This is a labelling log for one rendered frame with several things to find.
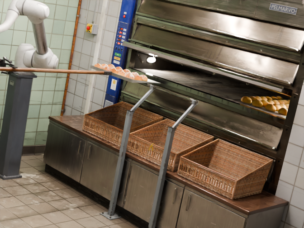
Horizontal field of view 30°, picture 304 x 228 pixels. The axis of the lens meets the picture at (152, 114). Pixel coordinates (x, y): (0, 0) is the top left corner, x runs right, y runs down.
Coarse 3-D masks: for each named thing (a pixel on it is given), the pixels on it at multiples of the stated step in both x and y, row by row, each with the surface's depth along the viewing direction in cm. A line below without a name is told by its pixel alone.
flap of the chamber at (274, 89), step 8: (136, 48) 529; (160, 56) 508; (168, 56) 502; (184, 64) 503; (192, 64) 483; (216, 72) 466; (224, 72) 461; (240, 80) 450; (248, 80) 445; (264, 88) 450; (272, 88) 430
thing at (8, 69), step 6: (48, 72) 444; (54, 72) 448; (60, 72) 452; (66, 72) 457; (72, 72) 461; (78, 72) 465; (84, 72) 470; (90, 72) 475; (96, 72) 480; (102, 72) 485
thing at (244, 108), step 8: (144, 72) 547; (160, 80) 529; (168, 80) 528; (184, 88) 509; (192, 88) 507; (208, 96) 491; (216, 96) 487; (232, 104) 474; (240, 104) 470; (248, 112) 463; (256, 112) 457; (264, 112) 455; (272, 120) 448; (280, 120) 442
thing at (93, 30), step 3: (87, 24) 588; (90, 24) 584; (93, 24) 582; (96, 24) 586; (90, 27) 584; (93, 27) 583; (96, 27) 586; (87, 30) 588; (90, 30) 585; (93, 30) 585; (96, 30) 588; (93, 33) 586; (96, 33) 589
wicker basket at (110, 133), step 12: (108, 108) 547; (120, 108) 558; (84, 120) 528; (96, 120) 516; (108, 120) 551; (120, 120) 555; (132, 120) 545; (144, 120) 536; (156, 120) 518; (96, 132) 517; (108, 132) 506; (120, 132) 496; (132, 132) 500; (120, 144) 496
